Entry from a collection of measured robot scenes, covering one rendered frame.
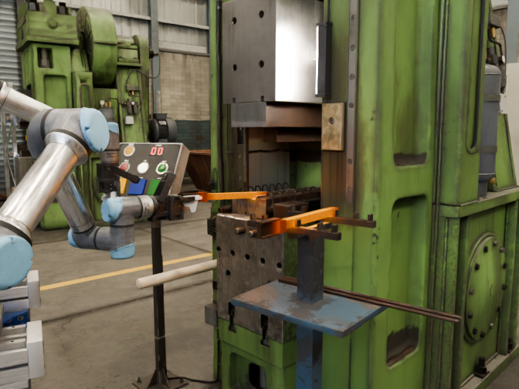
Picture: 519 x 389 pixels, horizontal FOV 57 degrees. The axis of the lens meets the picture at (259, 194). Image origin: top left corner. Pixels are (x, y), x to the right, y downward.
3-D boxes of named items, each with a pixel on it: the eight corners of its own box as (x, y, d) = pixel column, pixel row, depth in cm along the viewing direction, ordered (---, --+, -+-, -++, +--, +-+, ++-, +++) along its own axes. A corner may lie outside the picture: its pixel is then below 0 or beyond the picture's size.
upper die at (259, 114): (266, 126, 181) (266, 101, 180) (231, 126, 195) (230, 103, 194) (332, 127, 211) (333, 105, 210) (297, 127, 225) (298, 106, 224)
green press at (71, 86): (35, 236, 568) (19, -19, 529) (9, 221, 660) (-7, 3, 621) (192, 215, 709) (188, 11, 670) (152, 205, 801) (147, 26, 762)
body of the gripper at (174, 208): (172, 216, 169) (143, 220, 160) (172, 192, 168) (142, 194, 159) (185, 218, 163) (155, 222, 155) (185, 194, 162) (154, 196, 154)
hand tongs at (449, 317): (463, 319, 133) (463, 315, 133) (458, 324, 129) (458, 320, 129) (284, 279, 169) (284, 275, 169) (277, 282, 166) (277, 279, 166)
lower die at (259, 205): (266, 218, 186) (266, 197, 185) (232, 212, 200) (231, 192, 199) (330, 206, 216) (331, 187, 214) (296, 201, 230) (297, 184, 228)
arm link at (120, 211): (99, 224, 149) (98, 197, 149) (130, 220, 157) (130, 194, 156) (111, 227, 144) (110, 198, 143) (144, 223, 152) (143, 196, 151)
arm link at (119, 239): (110, 253, 158) (109, 220, 157) (140, 255, 154) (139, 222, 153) (95, 258, 150) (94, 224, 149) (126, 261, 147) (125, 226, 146)
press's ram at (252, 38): (293, 99, 171) (293, -18, 165) (222, 103, 198) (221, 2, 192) (359, 104, 200) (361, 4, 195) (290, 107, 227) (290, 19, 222)
